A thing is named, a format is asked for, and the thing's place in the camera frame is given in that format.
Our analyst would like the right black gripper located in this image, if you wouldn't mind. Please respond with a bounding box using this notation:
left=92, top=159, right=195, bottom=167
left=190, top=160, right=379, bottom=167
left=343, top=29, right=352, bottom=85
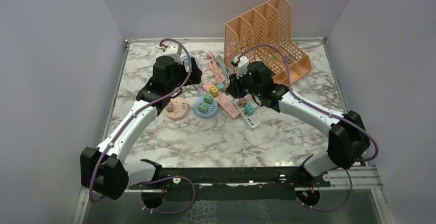
left=226, top=68, right=262, bottom=99

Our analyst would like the yellow plug adapter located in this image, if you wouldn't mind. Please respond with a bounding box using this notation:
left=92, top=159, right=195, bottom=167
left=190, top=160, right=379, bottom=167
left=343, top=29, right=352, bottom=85
left=209, top=85, right=220, bottom=98

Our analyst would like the dark green plug adapter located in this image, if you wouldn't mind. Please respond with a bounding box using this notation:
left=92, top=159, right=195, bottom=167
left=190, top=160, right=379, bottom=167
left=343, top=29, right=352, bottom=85
left=203, top=93, right=214, bottom=104

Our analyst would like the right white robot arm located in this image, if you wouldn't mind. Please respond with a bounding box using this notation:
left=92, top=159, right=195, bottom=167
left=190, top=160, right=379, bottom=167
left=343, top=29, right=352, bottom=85
left=225, top=61, right=370, bottom=186

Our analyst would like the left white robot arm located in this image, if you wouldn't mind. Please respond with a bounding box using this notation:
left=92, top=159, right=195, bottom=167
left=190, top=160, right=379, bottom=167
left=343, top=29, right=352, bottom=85
left=80, top=39, right=202, bottom=203

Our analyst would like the pink round power strip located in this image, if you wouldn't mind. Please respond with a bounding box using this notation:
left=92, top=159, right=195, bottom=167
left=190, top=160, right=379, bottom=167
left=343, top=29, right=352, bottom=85
left=165, top=97, right=189, bottom=121

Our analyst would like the blue round power strip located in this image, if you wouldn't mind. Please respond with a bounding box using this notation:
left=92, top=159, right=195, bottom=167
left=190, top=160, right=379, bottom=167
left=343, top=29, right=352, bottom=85
left=194, top=94, right=219, bottom=119

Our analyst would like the white power strip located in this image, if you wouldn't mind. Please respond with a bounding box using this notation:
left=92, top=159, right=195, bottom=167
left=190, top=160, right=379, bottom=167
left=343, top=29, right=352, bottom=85
left=233, top=100, right=261, bottom=130

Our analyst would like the orange mesh file organizer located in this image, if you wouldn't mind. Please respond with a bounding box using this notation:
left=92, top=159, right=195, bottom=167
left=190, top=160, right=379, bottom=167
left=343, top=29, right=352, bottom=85
left=224, top=0, right=312, bottom=85

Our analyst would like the pink cable bundle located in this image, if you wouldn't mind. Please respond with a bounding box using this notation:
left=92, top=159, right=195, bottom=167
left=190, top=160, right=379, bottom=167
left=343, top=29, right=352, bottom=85
left=201, top=50, right=226, bottom=84

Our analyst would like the light blue coiled cable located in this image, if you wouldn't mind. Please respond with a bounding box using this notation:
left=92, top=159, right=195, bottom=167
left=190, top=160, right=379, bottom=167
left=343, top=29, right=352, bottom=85
left=180, top=54, right=202, bottom=77

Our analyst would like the grey cable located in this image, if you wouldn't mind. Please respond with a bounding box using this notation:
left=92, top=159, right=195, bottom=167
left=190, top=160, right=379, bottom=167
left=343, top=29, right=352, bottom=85
left=215, top=53, right=232, bottom=80

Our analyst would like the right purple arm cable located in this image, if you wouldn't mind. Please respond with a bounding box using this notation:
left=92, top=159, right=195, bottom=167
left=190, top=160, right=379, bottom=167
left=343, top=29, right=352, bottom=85
left=235, top=44, right=379, bottom=213

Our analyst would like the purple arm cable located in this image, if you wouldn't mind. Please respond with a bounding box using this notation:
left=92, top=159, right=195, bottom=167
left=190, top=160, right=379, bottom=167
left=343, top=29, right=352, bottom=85
left=88, top=38, right=196, bottom=216
left=235, top=44, right=379, bottom=213

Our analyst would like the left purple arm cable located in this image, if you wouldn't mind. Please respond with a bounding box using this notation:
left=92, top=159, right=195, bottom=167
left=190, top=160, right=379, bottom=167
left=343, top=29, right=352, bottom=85
left=88, top=38, right=196, bottom=216

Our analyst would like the black mounting rail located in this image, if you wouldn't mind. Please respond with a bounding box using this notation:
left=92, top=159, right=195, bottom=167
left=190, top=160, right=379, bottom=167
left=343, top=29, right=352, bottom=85
left=127, top=159, right=330, bottom=201

